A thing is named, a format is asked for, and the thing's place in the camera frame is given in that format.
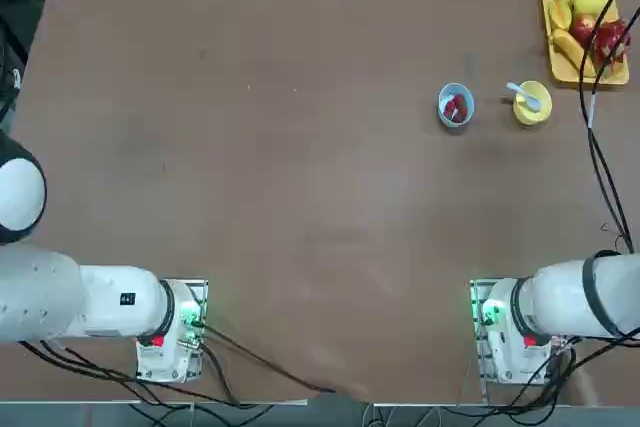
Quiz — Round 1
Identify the pale blue plastic spoon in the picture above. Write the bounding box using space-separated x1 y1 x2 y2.
506 82 544 113

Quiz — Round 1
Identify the light blue bowl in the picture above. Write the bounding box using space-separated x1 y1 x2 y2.
438 82 476 129

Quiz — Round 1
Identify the yellow bowl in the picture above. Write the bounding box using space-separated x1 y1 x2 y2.
512 80 554 126

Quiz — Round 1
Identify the yellow plastic tray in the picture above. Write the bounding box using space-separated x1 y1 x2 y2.
541 0 630 89

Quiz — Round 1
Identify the yellow banana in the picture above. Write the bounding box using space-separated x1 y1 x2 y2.
549 28 596 79

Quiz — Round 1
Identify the yellow star fruit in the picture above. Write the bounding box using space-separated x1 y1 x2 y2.
547 0 574 31

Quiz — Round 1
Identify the red apple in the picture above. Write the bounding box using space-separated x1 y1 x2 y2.
569 14 599 46

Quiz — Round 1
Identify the pink dragon fruit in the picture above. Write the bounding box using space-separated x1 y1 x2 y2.
589 19 629 68

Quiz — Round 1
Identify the black fabric object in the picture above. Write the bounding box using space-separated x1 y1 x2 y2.
0 0 46 123

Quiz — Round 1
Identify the black cable across table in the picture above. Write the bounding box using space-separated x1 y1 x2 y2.
199 324 336 393

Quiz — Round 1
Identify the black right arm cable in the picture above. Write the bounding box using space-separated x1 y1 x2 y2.
577 0 640 253

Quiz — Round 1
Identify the black base cable bundle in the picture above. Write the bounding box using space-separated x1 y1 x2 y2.
19 339 281 411
464 336 640 411

